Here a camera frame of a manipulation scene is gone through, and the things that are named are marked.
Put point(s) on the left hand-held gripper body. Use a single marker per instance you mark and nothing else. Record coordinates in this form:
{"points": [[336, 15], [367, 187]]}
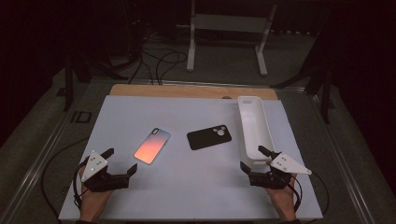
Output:
{"points": [[95, 165]]}

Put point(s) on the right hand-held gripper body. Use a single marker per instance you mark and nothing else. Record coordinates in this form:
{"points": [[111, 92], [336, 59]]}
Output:
{"points": [[289, 165]]}

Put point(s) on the white plastic bin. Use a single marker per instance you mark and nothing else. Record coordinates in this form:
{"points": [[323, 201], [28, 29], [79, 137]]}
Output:
{"points": [[253, 130]]}

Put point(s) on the iridescent orange phone case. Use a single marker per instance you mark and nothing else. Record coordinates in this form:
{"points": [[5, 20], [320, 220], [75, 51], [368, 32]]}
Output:
{"points": [[152, 146]]}

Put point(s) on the black phone case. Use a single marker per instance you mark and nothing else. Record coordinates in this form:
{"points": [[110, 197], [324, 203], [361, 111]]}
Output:
{"points": [[205, 138]]}

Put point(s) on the person's right hand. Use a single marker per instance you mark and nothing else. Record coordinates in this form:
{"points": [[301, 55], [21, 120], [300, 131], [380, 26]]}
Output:
{"points": [[282, 200]]}

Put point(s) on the person's left hand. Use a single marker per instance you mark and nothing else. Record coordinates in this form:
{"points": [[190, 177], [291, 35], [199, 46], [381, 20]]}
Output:
{"points": [[93, 203]]}

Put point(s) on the black stand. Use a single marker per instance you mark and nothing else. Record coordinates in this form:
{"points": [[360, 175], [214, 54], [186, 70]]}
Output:
{"points": [[326, 93], [69, 84]]}

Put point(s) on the white metal stand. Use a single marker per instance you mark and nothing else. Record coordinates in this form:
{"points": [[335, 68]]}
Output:
{"points": [[230, 23]]}

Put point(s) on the black floor bracket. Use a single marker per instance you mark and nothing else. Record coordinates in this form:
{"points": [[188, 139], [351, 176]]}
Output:
{"points": [[81, 117]]}

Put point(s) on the metal frame rail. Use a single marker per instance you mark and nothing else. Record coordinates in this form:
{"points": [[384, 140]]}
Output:
{"points": [[342, 161], [39, 168]]}

